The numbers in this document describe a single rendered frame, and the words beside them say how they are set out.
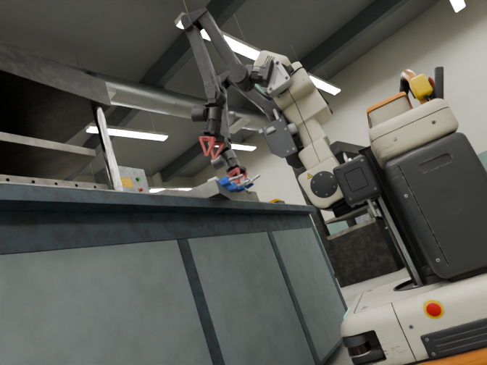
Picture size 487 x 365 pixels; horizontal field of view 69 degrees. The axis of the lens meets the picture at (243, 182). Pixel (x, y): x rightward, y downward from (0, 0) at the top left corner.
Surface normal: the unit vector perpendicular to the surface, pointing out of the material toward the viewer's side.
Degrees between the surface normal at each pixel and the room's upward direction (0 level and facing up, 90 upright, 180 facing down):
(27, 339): 90
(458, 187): 90
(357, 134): 90
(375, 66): 90
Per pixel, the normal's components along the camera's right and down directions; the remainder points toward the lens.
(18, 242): 0.80, -0.42
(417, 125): -0.37, -0.15
